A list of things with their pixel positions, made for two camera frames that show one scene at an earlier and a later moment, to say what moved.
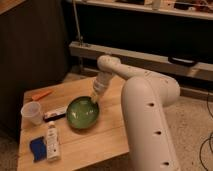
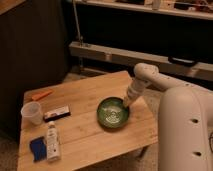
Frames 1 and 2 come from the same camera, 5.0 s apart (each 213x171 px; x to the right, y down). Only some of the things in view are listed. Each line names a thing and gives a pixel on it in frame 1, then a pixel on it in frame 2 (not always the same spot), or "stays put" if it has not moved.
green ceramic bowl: x=82 y=113 -> x=112 y=113
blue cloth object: x=39 y=149 stays put
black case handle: x=182 y=61 stays put
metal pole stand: x=80 y=37 stays put
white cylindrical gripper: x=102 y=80 -> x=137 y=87
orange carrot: x=42 y=94 stays put
